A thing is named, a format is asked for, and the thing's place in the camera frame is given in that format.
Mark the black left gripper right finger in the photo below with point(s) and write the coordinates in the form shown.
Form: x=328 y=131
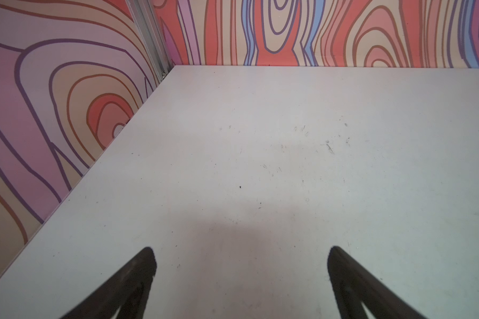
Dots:
x=356 y=290

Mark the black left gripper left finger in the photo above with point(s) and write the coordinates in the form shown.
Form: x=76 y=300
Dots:
x=123 y=295

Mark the aluminium frame corner post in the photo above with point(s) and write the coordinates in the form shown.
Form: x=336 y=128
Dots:
x=150 y=31

